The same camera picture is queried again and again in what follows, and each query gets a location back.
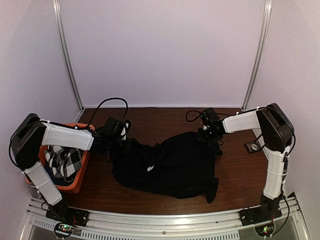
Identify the black t-shirt blue logo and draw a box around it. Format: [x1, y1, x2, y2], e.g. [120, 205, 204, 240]
[112, 131, 223, 204]

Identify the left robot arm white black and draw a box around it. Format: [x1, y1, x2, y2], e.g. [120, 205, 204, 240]
[8, 113, 131, 222]

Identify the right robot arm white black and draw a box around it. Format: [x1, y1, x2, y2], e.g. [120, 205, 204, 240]
[198, 103, 295, 221]

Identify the black white checkered shirt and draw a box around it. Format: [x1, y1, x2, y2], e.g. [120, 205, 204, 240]
[43, 145, 84, 186]

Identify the orange plastic bin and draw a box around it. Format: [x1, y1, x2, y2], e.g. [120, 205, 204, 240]
[23, 121, 95, 194]

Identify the left circuit board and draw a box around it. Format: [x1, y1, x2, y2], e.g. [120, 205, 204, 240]
[53, 222, 75, 238]

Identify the circuit board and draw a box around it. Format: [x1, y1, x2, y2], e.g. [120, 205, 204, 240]
[254, 222, 275, 238]
[53, 222, 75, 238]

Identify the right circuit board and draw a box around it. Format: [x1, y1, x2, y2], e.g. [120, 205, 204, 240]
[254, 222, 275, 238]

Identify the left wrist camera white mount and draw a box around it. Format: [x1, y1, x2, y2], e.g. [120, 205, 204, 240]
[120, 119, 132, 141]

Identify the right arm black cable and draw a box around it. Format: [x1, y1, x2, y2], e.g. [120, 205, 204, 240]
[185, 109, 226, 148]

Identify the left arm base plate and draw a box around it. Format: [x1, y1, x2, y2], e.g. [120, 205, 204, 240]
[45, 206, 89, 227]

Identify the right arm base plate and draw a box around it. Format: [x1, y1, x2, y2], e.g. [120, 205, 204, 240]
[238, 206, 283, 226]

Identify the aluminium front rail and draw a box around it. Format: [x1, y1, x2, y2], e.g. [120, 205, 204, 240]
[21, 196, 311, 240]

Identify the right aluminium corner post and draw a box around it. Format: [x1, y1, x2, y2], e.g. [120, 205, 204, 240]
[241, 0, 273, 111]

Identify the aluminium corner post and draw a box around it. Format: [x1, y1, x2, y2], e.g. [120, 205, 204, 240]
[52, 0, 84, 112]
[241, 0, 273, 111]

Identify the left aluminium corner post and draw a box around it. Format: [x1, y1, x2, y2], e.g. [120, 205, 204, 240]
[52, 0, 84, 112]

